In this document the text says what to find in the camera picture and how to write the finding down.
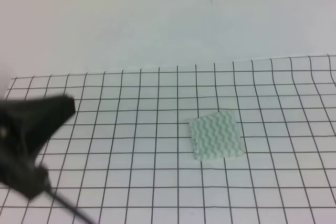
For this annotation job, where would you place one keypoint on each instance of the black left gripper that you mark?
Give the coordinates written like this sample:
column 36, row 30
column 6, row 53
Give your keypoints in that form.
column 26, row 125

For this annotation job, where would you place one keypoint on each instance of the green wavy-striped towel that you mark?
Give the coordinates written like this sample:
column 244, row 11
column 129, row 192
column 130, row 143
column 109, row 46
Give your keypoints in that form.
column 216, row 136

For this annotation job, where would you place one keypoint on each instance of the white grid-pattern tablecloth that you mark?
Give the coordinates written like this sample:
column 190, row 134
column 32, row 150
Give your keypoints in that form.
column 127, row 155

